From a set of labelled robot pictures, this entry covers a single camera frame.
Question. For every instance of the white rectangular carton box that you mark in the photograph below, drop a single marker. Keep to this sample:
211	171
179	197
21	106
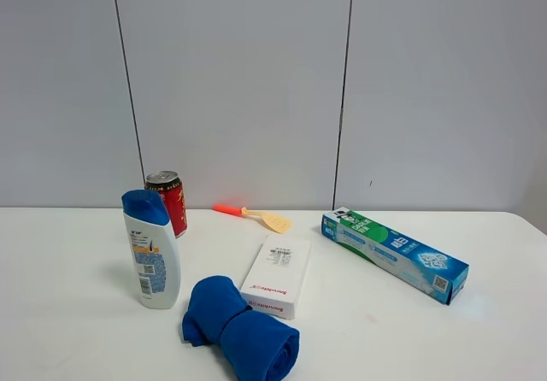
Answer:
274	282

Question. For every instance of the blue green toothpaste box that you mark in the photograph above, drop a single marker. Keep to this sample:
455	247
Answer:
427	269

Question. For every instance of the red beverage can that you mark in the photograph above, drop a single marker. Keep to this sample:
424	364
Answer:
170	188

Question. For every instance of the white blue shampoo bottle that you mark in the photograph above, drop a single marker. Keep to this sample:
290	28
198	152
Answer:
154	248

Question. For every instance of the rolled blue towel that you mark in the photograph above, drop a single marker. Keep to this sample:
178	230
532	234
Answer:
258	346

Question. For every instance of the yellow spatula orange handle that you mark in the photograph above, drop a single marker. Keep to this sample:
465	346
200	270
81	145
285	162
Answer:
274	222

